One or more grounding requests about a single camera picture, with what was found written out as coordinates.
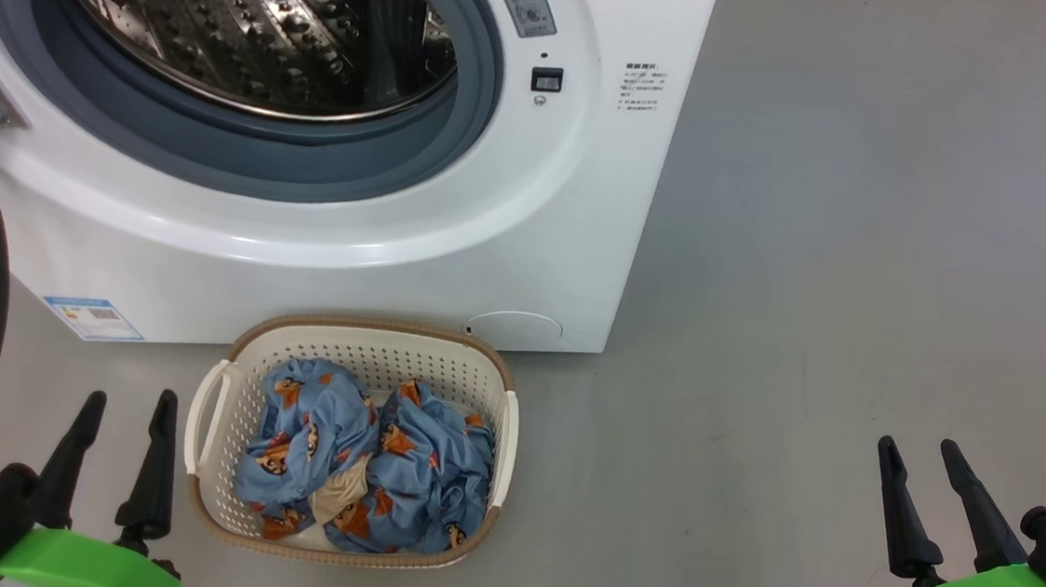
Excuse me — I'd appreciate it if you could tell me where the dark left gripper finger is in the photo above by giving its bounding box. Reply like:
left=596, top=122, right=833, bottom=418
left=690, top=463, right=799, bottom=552
left=28, top=385, right=109, bottom=532
left=112, top=385, right=183, bottom=553

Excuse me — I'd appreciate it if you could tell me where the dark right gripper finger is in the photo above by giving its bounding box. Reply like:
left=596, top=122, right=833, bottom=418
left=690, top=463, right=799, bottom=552
left=930, top=438, right=1039, bottom=578
left=866, top=434, right=954, bottom=582

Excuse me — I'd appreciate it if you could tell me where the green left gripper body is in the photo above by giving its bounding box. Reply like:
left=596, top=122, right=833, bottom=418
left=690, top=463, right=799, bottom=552
left=0, top=523, right=186, bottom=587

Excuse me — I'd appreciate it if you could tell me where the blue cartoon print garment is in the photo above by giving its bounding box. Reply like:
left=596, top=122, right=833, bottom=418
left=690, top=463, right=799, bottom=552
left=321, top=373, right=503, bottom=564
left=229, top=353, right=386, bottom=549

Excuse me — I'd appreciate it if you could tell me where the white front-load washing machine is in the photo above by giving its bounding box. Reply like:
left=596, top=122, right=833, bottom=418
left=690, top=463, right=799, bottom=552
left=0, top=0, right=722, bottom=388

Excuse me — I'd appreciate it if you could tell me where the cream perforated laundry basket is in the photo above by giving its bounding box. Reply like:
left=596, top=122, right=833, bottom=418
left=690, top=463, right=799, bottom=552
left=175, top=305, right=529, bottom=580

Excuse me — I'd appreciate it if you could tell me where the blue energy label sticker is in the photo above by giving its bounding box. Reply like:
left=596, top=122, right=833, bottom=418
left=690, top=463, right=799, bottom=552
left=40, top=293, right=149, bottom=346

